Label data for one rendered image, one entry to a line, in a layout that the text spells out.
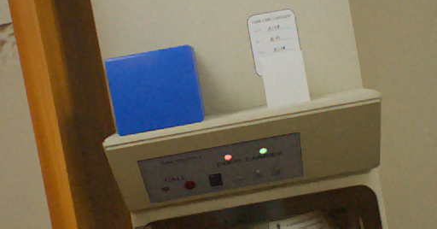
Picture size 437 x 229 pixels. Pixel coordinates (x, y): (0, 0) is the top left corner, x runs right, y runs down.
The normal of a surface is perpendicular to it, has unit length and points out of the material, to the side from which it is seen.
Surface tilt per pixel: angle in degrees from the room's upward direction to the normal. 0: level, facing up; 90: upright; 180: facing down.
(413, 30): 90
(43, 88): 90
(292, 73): 90
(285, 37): 90
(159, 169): 135
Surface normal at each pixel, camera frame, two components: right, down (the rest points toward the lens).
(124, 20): 0.00, 0.05
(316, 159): 0.12, 0.73
